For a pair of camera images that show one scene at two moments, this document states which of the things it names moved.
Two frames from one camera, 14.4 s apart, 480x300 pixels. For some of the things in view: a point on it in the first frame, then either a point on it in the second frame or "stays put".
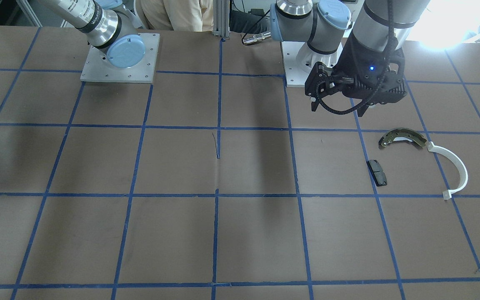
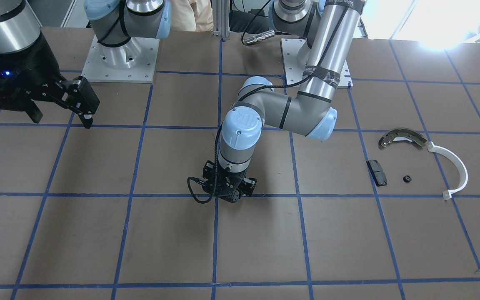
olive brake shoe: [394, 134] stays put
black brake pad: [379, 176] stays put
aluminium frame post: [221, 18] stays put
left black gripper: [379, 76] → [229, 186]
